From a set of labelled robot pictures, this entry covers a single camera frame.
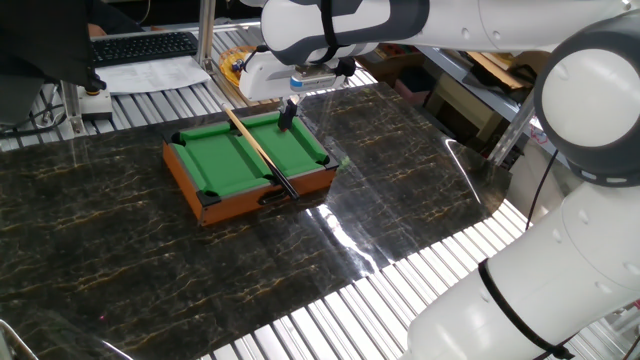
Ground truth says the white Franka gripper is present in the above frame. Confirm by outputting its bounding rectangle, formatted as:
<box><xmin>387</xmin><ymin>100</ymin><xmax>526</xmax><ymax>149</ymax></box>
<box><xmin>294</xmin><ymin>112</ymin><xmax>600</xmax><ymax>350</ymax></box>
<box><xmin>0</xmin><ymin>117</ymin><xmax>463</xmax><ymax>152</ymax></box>
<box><xmin>238</xmin><ymin>49</ymin><xmax>352</xmax><ymax>133</ymax></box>

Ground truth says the wooden pool cue black butt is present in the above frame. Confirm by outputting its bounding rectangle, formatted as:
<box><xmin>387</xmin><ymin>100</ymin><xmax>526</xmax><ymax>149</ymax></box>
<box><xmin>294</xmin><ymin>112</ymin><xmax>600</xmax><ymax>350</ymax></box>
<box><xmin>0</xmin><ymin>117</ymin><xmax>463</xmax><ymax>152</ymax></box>
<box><xmin>218</xmin><ymin>102</ymin><xmax>301</xmax><ymax>201</ymax></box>

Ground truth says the mini pool table green felt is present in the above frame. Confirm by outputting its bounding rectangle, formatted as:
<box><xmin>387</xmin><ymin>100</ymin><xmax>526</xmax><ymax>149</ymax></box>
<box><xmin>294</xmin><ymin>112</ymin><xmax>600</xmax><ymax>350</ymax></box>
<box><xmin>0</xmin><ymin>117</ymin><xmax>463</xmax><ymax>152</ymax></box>
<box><xmin>162</xmin><ymin>110</ymin><xmax>340</xmax><ymax>227</ymax></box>

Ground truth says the brown cardboard box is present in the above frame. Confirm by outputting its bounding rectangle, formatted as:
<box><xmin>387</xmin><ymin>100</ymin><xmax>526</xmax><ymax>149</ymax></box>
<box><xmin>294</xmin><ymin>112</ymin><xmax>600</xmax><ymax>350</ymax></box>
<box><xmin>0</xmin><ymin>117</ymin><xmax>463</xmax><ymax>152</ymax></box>
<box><xmin>357</xmin><ymin>45</ymin><xmax>427</xmax><ymax>87</ymax></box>

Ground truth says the white paper sheet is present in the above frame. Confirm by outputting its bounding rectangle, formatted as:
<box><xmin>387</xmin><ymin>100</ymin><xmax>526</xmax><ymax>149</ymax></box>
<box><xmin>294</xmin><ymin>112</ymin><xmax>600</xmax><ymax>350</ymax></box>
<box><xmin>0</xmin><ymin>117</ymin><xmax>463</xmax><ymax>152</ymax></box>
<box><xmin>94</xmin><ymin>54</ymin><xmax>213</xmax><ymax>96</ymax></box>

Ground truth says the black computer keyboard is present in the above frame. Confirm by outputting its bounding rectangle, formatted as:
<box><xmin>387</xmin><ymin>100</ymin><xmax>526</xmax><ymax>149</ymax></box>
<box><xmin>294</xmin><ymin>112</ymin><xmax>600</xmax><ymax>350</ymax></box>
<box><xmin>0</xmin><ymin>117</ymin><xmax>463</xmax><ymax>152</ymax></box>
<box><xmin>90</xmin><ymin>31</ymin><xmax>200</xmax><ymax>69</ymax></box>

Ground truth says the black marble pattern mat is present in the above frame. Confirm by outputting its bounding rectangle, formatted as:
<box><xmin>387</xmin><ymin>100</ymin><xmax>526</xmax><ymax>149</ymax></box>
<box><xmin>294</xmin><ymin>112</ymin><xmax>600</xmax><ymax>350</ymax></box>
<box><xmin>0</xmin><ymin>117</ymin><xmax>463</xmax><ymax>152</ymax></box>
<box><xmin>0</xmin><ymin>82</ymin><xmax>512</xmax><ymax>360</ymax></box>

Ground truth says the black monitor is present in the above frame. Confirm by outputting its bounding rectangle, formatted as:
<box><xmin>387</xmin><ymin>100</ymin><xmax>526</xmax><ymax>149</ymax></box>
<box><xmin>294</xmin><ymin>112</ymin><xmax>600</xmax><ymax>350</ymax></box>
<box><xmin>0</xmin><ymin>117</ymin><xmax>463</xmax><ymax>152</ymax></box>
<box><xmin>0</xmin><ymin>0</ymin><xmax>107</xmax><ymax>92</ymax></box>

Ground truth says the yellow wire basket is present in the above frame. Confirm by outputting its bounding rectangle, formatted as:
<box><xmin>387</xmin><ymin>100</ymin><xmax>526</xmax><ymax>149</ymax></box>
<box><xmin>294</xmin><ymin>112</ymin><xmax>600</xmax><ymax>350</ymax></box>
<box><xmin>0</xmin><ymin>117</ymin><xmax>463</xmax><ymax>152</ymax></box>
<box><xmin>218</xmin><ymin>45</ymin><xmax>259</xmax><ymax>89</ymax></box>

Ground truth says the aluminium profile post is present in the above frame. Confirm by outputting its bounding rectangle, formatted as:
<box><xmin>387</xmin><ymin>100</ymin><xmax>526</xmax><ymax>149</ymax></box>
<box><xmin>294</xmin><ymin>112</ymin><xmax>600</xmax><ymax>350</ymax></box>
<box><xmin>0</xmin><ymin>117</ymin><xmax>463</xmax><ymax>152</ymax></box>
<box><xmin>196</xmin><ymin>0</ymin><xmax>218</xmax><ymax>71</ymax></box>

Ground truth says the aluminium angle bracket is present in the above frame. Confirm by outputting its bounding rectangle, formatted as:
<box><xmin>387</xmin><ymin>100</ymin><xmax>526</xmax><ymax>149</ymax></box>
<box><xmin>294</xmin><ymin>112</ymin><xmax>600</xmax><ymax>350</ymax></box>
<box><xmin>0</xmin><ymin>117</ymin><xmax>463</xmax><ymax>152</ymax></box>
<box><xmin>58</xmin><ymin>79</ymin><xmax>87</xmax><ymax>137</ymax></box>

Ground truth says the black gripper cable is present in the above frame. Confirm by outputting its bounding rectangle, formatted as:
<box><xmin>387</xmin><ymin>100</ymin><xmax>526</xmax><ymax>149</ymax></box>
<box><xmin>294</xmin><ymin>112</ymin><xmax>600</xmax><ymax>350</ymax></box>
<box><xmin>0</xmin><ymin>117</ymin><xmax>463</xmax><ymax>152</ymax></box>
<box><xmin>477</xmin><ymin>147</ymin><xmax>576</xmax><ymax>360</ymax></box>

